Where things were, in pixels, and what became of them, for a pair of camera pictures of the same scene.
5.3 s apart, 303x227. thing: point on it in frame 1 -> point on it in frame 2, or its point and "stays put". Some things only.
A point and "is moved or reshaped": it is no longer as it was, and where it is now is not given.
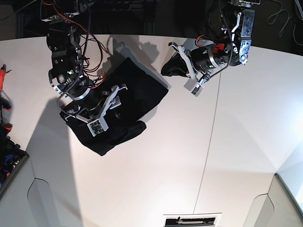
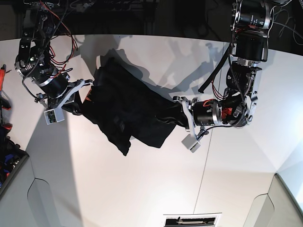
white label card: (200, 220) stays put
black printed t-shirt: (143, 90) is moved or reshaped
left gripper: (109, 101) -> (58, 92)
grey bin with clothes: (12, 158) stays put
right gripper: (202, 59) -> (202, 114)
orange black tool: (4, 102) stays put
